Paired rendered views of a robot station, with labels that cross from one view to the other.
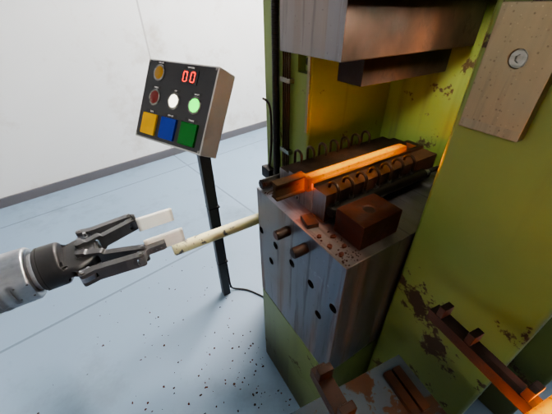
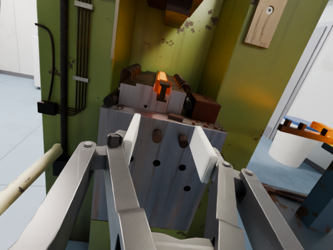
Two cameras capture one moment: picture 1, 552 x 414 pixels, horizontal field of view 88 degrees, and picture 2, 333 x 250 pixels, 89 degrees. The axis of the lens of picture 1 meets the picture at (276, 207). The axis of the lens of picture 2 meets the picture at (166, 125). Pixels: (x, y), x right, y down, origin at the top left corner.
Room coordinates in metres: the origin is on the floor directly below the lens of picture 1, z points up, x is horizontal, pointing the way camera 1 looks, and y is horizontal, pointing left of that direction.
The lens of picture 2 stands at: (0.37, 0.37, 1.08)
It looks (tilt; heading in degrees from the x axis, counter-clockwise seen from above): 22 degrees down; 294
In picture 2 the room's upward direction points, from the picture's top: 14 degrees clockwise
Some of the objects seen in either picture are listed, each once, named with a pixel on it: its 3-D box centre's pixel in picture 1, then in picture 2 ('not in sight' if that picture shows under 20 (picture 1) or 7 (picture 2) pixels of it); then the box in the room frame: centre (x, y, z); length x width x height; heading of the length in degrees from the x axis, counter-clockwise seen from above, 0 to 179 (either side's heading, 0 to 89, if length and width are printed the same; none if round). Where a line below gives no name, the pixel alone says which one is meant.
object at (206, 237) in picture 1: (227, 229); (20, 185); (0.89, 0.19, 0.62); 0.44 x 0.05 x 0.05; 121
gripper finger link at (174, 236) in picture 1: (164, 240); (200, 150); (0.40, 0.21, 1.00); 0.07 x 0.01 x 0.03; 121
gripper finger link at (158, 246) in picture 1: (152, 251); (225, 168); (0.37, 0.22, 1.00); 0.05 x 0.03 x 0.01; 121
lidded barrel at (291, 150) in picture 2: not in sight; (293, 141); (-0.39, -2.74, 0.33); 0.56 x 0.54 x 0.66; 131
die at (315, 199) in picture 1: (358, 168); (154, 85); (0.75, -0.24, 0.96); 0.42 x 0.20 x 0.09; 121
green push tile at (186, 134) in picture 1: (188, 134); not in sight; (0.91, 0.29, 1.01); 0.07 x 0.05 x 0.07; 56
